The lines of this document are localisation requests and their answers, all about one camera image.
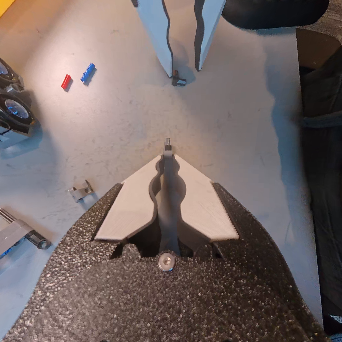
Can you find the person's right forearm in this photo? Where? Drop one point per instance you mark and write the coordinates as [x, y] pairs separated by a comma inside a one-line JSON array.
[[267, 13]]

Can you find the small black bush piece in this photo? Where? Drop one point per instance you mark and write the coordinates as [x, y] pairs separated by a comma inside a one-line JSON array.
[[168, 147]]

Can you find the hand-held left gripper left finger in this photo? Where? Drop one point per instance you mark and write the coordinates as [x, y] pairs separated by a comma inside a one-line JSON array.
[[128, 211]]

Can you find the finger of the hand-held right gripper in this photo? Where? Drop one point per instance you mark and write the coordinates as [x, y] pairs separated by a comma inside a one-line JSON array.
[[155, 26], [212, 18]]

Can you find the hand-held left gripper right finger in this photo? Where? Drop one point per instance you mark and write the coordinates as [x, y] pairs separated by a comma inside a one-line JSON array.
[[207, 211]]

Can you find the black angled connector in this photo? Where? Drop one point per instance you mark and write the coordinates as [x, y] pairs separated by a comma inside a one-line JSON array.
[[179, 80]]

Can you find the grey desk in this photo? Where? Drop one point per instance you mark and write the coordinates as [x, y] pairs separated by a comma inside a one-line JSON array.
[[120, 115]]

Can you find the black pin connector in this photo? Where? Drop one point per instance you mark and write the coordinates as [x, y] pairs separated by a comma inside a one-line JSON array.
[[40, 241]]

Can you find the blue connector pin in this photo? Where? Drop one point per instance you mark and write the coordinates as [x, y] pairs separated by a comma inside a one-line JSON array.
[[5, 252]]

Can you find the red connector pin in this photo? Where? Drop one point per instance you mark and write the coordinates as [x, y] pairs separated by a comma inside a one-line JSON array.
[[66, 81]]

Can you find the blue axle pin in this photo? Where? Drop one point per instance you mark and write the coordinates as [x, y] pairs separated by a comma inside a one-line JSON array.
[[88, 72]]

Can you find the grey toy robot head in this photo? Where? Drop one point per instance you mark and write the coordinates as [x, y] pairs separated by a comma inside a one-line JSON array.
[[16, 112]]

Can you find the grey forked clip piece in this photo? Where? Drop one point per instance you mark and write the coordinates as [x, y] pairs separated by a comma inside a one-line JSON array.
[[80, 191]]

